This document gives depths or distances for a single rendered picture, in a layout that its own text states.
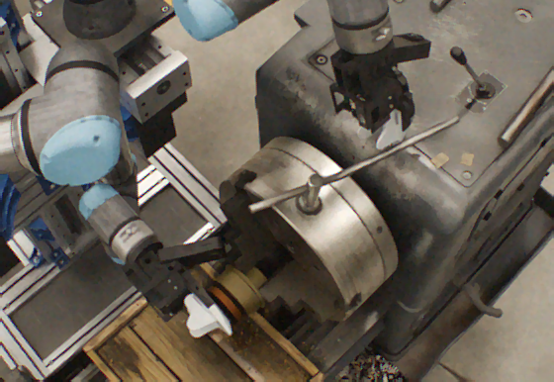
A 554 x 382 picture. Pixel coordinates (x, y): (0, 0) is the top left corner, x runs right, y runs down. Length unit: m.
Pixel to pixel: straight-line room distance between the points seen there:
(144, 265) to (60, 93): 0.36
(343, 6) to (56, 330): 1.57
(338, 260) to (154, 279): 0.31
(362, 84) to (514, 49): 0.44
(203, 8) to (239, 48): 2.02
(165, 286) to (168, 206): 1.10
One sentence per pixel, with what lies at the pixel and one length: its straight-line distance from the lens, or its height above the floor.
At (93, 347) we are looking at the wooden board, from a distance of 1.44.
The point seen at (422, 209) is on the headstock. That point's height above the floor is 1.23.
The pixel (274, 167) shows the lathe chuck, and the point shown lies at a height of 1.22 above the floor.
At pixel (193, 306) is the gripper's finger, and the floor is 1.10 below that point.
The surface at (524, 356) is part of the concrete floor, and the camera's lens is 2.43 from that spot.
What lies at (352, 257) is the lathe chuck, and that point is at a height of 1.19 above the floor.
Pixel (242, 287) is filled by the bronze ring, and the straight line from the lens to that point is 1.20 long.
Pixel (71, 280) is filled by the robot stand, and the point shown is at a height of 0.21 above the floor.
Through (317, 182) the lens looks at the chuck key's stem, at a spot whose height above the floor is 1.32.
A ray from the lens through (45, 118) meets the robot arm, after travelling 1.04.
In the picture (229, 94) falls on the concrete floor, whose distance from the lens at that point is 2.76.
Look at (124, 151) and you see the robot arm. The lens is 1.34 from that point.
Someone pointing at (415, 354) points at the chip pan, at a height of 0.54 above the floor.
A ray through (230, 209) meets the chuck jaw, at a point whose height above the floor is 1.19.
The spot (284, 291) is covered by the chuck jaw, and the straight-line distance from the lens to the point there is 1.21.
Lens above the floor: 2.24
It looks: 61 degrees down
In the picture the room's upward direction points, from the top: 2 degrees counter-clockwise
